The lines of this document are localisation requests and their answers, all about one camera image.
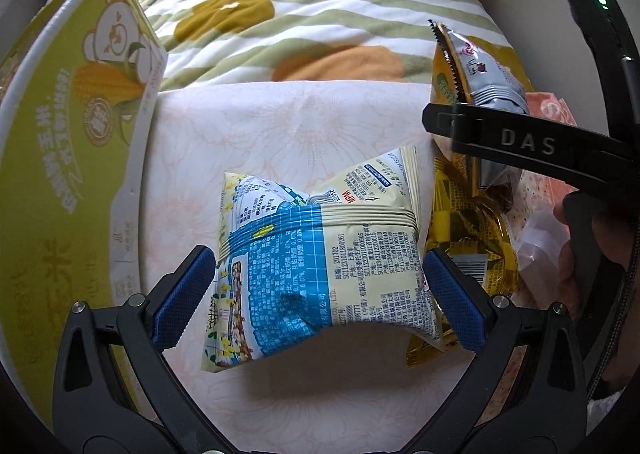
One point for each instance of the grey and yellow snack packet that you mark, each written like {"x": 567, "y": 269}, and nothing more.
{"x": 485, "y": 73}

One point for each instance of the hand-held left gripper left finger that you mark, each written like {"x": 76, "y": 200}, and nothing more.
{"x": 182, "y": 296}

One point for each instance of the gold snack packet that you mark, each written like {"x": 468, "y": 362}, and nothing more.
{"x": 465, "y": 234}

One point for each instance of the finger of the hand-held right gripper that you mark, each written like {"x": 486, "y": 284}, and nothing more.
{"x": 465, "y": 131}

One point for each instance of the blue and cream snack packet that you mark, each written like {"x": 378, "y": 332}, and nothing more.
{"x": 320, "y": 274}

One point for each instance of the floral striped quilt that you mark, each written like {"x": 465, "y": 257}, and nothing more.
{"x": 300, "y": 23}

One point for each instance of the person's right hand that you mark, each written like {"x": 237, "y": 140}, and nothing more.
{"x": 569, "y": 279}

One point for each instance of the pink snack packet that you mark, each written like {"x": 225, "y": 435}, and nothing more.
{"x": 542, "y": 249}

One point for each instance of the green cardboard box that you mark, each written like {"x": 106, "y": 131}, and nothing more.
{"x": 75, "y": 158}

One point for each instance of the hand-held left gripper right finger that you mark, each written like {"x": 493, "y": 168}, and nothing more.
{"x": 455, "y": 301}

